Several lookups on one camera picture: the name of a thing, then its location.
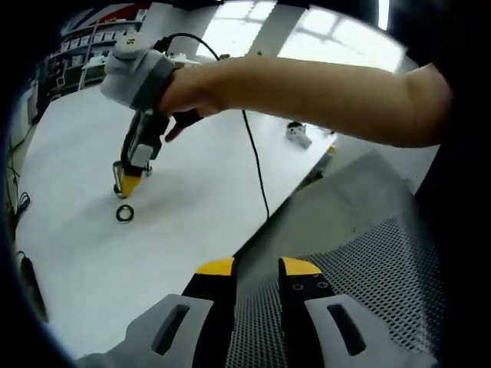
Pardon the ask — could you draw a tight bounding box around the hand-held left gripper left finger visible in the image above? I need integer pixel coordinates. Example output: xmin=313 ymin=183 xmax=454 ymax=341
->
xmin=124 ymin=257 xmax=236 ymax=368

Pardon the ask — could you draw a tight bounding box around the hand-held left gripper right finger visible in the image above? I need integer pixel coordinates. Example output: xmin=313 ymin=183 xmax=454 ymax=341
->
xmin=278 ymin=256 xmax=392 ymax=368

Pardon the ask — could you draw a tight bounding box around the large silver threaded stud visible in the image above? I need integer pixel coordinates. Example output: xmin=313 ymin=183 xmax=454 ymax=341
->
xmin=111 ymin=160 xmax=128 ymax=199

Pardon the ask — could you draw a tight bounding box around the large black washer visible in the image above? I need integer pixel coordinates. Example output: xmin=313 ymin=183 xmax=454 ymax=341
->
xmin=116 ymin=205 xmax=137 ymax=224

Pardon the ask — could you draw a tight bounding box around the person's right hand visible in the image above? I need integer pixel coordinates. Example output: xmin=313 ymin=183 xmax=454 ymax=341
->
xmin=158 ymin=59 xmax=232 ymax=144

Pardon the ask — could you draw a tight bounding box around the storage shelf with white bins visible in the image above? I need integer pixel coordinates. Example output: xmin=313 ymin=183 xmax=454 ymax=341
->
xmin=49 ymin=7 xmax=150 ymax=93

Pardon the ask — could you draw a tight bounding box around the white mesh chair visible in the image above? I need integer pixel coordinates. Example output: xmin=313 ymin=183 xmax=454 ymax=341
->
xmin=226 ymin=147 xmax=457 ymax=368

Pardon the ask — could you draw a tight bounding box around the small white black device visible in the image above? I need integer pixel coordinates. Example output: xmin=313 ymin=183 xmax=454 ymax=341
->
xmin=285 ymin=120 xmax=314 ymax=150

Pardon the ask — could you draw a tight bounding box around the black computer mouse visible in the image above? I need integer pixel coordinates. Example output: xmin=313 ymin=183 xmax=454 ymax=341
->
xmin=15 ymin=251 xmax=50 ymax=325

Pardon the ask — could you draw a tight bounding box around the person's black shirt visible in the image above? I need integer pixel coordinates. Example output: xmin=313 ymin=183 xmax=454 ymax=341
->
xmin=416 ymin=45 xmax=491 ymax=246

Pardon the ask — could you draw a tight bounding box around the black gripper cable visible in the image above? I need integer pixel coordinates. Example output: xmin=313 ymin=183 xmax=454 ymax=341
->
xmin=153 ymin=33 xmax=272 ymax=222

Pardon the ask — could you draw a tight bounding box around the black cable bundle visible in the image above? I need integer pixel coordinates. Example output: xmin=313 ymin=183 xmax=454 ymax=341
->
xmin=5 ymin=153 xmax=32 ymax=220

